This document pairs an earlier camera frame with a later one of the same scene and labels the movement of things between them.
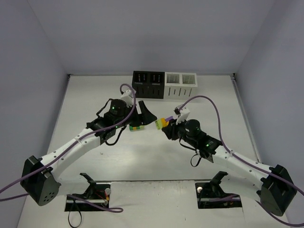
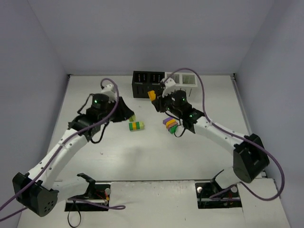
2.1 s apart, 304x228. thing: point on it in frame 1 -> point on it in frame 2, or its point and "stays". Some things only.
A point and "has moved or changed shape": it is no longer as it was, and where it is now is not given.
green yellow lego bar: (137, 128) stays
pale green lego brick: (159, 124) has moved or changed shape
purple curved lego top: (168, 118) stays
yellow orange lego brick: (165, 123) -> (152, 95)
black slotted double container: (148, 84) stays
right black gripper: (171, 128) -> (160, 103)
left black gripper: (138, 116) -> (119, 109)
